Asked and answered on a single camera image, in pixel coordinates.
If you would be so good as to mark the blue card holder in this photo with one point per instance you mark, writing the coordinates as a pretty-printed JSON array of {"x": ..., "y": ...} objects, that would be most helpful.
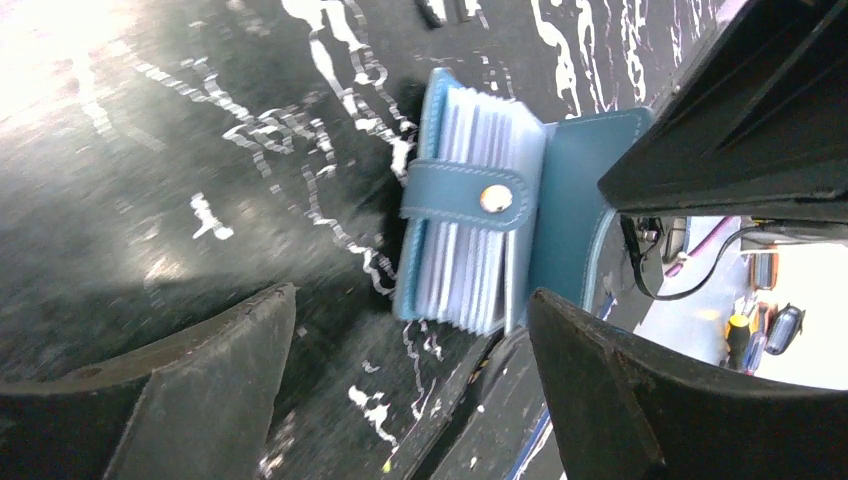
[{"x": 498, "y": 204}]

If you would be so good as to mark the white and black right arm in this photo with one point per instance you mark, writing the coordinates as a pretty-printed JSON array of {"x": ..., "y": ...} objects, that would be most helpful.
[{"x": 758, "y": 127}]

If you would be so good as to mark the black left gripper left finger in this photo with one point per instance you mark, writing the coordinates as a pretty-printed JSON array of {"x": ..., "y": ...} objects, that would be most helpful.
[{"x": 197, "y": 404}]

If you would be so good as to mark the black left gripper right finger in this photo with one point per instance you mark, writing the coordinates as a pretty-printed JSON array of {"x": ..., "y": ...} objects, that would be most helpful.
[{"x": 623, "y": 407}]

